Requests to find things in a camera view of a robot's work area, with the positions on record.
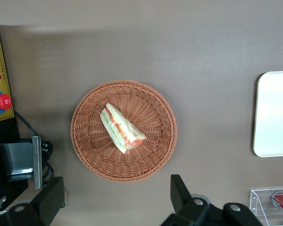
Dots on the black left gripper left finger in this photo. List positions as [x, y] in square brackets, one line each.
[47, 202]

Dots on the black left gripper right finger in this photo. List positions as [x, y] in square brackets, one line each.
[186, 212]

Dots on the plastic triangle sandwich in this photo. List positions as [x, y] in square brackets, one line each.
[119, 128]

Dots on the round brown wicker basket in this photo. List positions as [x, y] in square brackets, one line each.
[96, 146]

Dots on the beige plastic serving tray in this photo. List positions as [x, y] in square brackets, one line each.
[273, 113]

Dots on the clear acrylic bottle rack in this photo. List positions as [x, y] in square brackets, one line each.
[259, 202]

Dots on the black machine with yellow panel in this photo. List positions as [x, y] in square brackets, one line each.
[0, 131]

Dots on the red emergency stop button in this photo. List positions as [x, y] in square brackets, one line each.
[2, 101]

